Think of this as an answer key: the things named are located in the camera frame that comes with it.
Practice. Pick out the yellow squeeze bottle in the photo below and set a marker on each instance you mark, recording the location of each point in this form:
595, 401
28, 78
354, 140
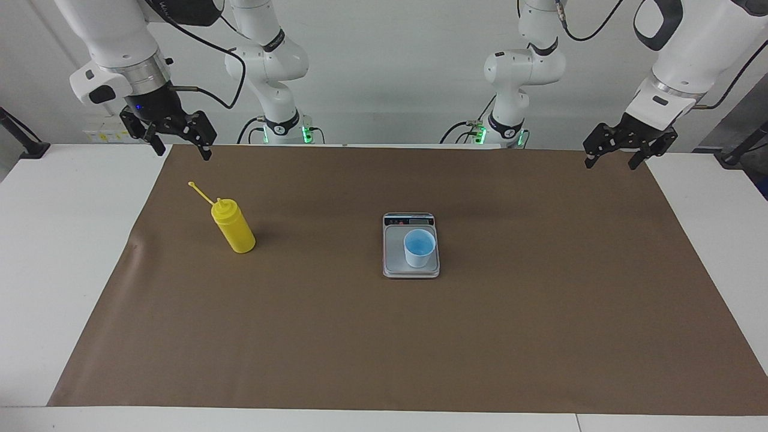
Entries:
237, 231

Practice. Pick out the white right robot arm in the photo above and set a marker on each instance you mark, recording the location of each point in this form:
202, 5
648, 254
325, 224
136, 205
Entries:
114, 36

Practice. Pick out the black clamp stand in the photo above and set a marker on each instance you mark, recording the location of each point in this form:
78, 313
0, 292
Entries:
30, 147
735, 157

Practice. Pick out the silver digital kitchen scale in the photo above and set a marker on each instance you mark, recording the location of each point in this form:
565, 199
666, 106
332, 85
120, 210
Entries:
393, 264

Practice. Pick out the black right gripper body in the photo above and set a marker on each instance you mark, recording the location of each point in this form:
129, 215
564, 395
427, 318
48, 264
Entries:
156, 111

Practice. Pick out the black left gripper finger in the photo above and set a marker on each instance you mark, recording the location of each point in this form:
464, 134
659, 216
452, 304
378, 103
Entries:
603, 141
657, 147

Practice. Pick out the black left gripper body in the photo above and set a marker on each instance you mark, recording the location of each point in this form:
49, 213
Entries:
642, 129

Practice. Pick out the brown paper table mat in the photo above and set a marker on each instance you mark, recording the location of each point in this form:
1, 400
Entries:
540, 312

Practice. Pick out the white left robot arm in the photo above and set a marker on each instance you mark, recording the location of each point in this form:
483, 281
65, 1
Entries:
522, 66

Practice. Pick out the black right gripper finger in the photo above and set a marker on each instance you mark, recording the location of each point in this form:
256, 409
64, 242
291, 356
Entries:
144, 131
203, 132

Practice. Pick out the light blue plastic cup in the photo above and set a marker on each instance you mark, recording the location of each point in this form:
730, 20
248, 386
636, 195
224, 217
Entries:
420, 249

